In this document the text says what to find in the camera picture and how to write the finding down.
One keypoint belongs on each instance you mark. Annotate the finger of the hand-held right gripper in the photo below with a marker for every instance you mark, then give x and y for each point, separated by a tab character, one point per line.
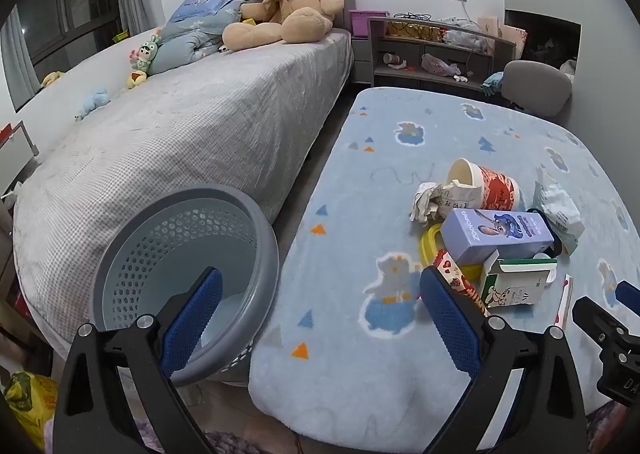
595	319
628	292

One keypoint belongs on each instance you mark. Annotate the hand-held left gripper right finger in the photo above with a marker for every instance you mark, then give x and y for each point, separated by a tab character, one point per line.
447	321

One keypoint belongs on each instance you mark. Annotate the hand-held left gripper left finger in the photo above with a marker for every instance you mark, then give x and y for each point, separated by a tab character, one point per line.
192	319

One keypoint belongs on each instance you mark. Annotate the red snack wrapper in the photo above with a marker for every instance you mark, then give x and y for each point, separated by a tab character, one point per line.
465	284

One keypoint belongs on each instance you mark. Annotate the grey perforated plastic basket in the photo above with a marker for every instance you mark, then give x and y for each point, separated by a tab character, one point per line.
200	244

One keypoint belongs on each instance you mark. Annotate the green white milk carton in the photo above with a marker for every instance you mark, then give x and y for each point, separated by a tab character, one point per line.
515	284

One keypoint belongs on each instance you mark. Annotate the purple cartoon printed box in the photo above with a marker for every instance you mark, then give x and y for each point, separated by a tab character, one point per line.
495	234

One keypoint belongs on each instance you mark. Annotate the white blue wet wipes packet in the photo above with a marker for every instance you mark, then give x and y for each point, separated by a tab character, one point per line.
562	214

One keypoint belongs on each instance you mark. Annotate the white paper strip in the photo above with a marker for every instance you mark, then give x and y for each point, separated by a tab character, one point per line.
564	299

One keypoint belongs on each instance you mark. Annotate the small black item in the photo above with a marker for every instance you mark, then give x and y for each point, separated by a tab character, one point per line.
555	248

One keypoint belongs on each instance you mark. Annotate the crumpled white paper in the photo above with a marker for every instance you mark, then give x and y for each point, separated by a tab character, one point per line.
425	201

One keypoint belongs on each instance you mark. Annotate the red white paper cup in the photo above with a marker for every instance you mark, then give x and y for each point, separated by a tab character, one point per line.
495	189

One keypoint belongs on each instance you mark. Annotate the yellow plastic bag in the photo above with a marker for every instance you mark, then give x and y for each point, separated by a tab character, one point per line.
30	401

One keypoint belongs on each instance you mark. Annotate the grey bed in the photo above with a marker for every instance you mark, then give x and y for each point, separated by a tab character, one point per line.
200	134

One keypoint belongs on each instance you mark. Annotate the grey chair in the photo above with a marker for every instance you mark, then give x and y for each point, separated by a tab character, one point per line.
537	86

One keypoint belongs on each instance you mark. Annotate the blue plush toy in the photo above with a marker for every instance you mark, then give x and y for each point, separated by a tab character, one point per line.
95	101

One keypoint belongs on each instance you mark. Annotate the white grey-framed board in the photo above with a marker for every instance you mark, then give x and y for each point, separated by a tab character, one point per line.
15	154

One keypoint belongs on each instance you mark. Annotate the teal cloth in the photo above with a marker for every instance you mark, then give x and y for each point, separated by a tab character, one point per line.
492	81

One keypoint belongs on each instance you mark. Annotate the grey shelf unit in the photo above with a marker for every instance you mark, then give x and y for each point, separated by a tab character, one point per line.
400	79

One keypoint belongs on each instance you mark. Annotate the pink plastic bag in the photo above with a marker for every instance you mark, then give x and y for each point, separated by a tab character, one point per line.
437	65

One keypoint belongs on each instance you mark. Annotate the small red cup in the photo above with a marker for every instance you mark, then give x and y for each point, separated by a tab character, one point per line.
391	59

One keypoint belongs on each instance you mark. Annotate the green plush toy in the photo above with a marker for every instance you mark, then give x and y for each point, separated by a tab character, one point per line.
147	51

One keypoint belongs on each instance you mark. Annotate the pink printed box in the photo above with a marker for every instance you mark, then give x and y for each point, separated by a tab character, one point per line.
515	40

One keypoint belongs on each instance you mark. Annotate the light blue floral quilt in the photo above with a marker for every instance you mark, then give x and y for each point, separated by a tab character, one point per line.
185	41

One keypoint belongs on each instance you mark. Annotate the yellow plush toy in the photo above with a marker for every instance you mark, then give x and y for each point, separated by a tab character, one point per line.
51	79

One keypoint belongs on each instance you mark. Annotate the clear plastic bags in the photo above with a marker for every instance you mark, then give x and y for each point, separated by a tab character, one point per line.
467	34

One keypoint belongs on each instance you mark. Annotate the yellow green small item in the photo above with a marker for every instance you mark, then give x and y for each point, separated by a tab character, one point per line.
121	35

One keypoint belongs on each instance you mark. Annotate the gold patterned box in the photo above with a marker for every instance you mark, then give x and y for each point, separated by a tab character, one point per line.
414	30

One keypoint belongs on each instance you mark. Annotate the pink storage box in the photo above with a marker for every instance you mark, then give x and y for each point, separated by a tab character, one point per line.
368	23

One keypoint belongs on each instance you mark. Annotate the blue printed pillow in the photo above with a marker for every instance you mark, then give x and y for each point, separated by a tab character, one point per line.
210	4

